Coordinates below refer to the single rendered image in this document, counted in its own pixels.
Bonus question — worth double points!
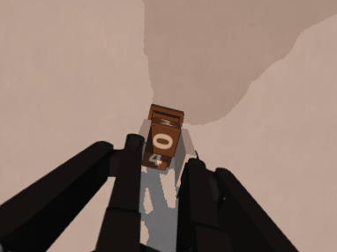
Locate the brown rectangular tray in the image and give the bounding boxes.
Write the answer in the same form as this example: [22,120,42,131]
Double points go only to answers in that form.
[147,104,184,167]

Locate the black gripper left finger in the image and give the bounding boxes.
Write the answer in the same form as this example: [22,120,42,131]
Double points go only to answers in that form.
[0,119,151,252]

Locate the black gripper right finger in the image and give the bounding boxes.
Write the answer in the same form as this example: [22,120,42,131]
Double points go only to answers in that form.
[174,128,299,252]

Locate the brown cube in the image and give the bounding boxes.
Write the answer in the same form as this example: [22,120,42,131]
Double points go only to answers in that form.
[142,151,169,171]
[145,116,182,158]

